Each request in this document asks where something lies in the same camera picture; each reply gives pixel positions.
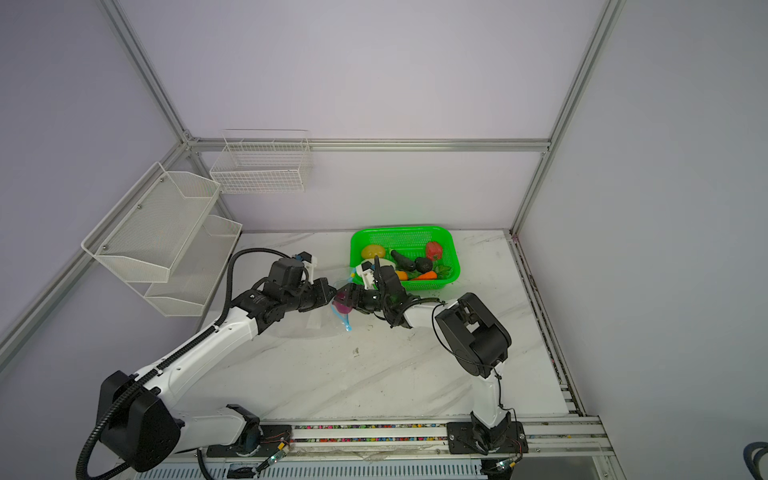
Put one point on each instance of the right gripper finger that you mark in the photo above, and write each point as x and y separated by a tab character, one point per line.
356	296
377	269

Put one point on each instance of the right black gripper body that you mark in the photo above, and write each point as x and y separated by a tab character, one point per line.
379	303

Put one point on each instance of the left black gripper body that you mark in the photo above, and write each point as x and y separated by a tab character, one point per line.
300	300

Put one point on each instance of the clear zip bag blue zipper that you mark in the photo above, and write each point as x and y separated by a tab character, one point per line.
325	321

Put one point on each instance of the green plastic basket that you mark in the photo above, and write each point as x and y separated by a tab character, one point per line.
410	241

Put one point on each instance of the purple toy onion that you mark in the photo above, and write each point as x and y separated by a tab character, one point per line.
341	307

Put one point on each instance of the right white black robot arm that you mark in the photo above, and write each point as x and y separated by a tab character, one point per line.
465	328

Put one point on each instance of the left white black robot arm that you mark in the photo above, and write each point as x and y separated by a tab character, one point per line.
138	418

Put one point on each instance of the white toy radish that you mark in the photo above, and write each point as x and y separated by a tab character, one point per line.
364	267

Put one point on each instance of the yellow toy lemon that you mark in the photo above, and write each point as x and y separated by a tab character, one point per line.
372	251

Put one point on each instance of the orange toy carrot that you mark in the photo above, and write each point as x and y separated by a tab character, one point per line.
428	276

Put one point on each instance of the green toy leafy vegetable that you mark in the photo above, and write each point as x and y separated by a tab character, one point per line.
443	271

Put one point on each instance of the red toy pepper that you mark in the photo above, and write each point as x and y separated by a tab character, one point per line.
434	251

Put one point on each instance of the white mesh lower shelf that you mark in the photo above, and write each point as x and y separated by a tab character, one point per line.
195	279

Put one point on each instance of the white mesh shelf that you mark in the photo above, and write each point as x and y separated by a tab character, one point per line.
195	279
143	239

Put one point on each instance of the white mesh upper shelf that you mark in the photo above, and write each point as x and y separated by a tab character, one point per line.
143	239

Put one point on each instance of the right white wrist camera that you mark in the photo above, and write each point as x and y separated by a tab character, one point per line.
368	281

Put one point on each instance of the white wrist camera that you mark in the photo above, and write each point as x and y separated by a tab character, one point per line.
368	281
308	259

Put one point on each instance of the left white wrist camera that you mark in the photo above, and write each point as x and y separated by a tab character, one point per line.
308	259

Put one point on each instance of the white wire wall basket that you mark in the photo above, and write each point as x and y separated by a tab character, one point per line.
260	161

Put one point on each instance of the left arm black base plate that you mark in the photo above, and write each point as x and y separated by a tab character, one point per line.
259	442

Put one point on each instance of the aluminium front rail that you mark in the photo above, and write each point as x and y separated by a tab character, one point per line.
568	436

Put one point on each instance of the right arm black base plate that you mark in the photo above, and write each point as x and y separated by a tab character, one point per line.
508	437

